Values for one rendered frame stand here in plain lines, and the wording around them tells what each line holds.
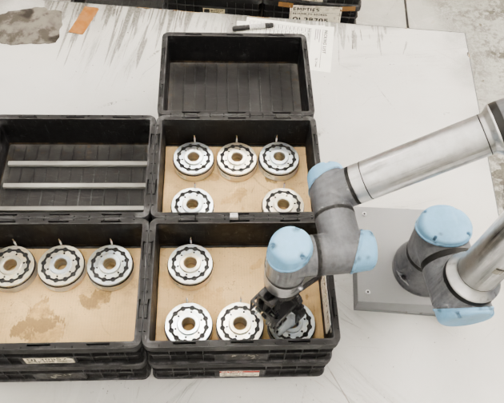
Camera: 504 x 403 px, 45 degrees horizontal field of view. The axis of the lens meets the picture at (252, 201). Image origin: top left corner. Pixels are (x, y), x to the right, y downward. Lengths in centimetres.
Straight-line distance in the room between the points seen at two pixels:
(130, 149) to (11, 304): 49
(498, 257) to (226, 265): 60
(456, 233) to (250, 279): 47
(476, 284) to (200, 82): 94
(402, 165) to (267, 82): 75
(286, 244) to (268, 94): 78
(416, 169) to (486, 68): 218
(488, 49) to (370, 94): 147
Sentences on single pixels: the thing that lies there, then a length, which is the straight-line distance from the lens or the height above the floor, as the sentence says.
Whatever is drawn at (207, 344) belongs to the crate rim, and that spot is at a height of 93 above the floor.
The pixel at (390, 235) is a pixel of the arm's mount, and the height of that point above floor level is 76.
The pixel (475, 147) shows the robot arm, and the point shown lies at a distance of 110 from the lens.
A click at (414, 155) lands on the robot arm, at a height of 127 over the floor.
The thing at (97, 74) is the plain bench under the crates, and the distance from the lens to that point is 200.
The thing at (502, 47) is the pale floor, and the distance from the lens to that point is 340.
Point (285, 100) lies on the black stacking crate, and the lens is 173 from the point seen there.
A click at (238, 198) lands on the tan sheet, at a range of 152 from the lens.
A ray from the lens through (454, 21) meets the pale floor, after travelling 345.
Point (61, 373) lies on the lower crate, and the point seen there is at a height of 76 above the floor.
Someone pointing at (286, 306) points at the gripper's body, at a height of 99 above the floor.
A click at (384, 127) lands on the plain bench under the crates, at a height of 70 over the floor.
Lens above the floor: 211
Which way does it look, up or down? 57 degrees down
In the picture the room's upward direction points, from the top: 5 degrees clockwise
